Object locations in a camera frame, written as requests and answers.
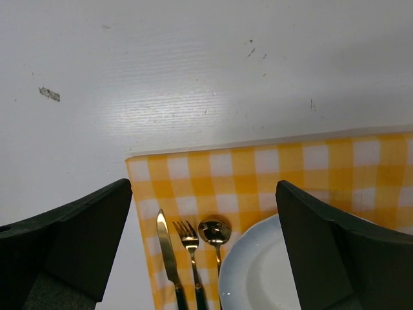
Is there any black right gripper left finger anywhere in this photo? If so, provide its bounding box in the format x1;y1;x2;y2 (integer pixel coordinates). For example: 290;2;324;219
1;178;132;309

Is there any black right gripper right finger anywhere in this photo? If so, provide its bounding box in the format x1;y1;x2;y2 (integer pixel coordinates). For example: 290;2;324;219
276;180;412;309

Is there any white plate blue rim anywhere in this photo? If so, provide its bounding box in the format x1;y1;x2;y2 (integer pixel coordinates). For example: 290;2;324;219
219;215;301;310

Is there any yellow checkered cloth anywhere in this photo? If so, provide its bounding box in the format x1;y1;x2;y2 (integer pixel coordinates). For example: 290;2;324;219
126;133;412;309

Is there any gold knife black handle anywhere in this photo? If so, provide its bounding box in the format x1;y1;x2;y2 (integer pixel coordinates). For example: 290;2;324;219
156;209;188;310

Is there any gold spoon black handle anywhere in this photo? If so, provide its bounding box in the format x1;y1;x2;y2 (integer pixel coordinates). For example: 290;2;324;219
197;214;232;274

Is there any gold fork black handle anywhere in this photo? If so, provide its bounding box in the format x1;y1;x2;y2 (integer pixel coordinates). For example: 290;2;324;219
173;221;207;310

